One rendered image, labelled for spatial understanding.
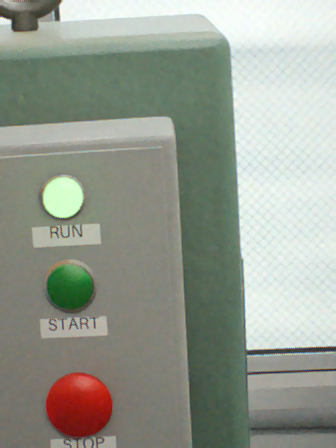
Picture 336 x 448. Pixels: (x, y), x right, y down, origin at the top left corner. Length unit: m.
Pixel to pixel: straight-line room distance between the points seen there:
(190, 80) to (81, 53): 0.05
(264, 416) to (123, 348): 1.49
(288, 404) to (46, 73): 1.50
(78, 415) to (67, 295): 0.06
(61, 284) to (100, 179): 0.05
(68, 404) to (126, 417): 0.03
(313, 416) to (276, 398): 0.07
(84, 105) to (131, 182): 0.07
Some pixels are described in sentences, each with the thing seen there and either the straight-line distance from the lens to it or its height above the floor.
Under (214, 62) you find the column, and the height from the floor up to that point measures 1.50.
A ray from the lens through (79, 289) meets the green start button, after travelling 0.54.
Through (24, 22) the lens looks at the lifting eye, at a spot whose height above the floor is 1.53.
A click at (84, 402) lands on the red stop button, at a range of 0.56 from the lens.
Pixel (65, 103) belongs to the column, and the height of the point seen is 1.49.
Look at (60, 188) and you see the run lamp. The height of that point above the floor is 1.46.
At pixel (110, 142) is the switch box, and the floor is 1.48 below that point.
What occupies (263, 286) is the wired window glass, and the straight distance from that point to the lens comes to 2.06.
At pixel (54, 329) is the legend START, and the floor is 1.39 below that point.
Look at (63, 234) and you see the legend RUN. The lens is 0.54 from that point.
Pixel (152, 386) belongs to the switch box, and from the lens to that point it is 0.56.
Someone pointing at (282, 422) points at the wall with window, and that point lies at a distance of 2.05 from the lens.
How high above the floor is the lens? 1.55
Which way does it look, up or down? 12 degrees down
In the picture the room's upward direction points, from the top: 3 degrees counter-clockwise
